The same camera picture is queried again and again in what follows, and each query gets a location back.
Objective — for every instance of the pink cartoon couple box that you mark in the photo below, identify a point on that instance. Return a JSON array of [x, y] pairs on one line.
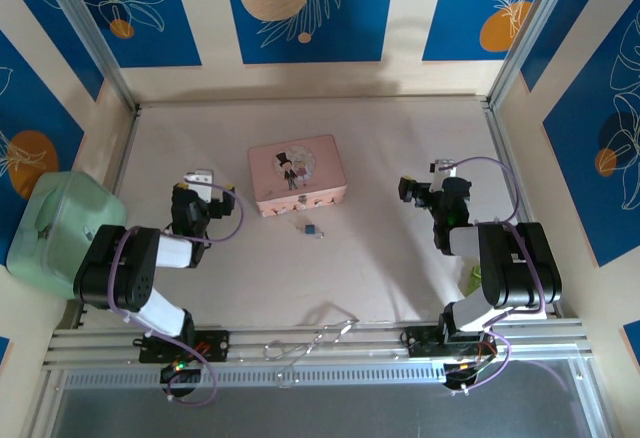
[[295, 168]]

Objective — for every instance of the small blue padlock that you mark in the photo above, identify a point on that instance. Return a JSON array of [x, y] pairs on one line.
[[310, 230]]

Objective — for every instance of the black-white left robot arm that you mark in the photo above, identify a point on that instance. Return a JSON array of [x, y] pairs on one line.
[[120, 268]]

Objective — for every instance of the black-white right robot arm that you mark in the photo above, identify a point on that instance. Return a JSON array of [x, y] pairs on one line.
[[515, 263]]

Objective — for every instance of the small green toy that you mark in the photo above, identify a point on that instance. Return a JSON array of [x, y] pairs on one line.
[[473, 278]]

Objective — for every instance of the mint green zip case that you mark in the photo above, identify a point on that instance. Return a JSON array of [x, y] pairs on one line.
[[55, 218]]

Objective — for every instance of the small circuit board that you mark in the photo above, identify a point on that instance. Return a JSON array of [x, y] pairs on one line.
[[180, 373], [462, 375]]

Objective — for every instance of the aluminium side rail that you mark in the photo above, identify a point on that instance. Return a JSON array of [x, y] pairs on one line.
[[126, 153], [511, 183]]

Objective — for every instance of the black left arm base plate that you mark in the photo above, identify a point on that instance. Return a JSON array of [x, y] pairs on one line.
[[215, 345]]

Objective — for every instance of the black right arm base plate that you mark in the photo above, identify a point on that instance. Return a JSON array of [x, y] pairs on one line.
[[422, 340]]

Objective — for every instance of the aluminium front rail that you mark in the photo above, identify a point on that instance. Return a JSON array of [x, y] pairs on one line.
[[100, 348]]

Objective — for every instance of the aluminium upright post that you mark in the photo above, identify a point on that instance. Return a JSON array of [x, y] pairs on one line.
[[85, 23], [536, 23]]

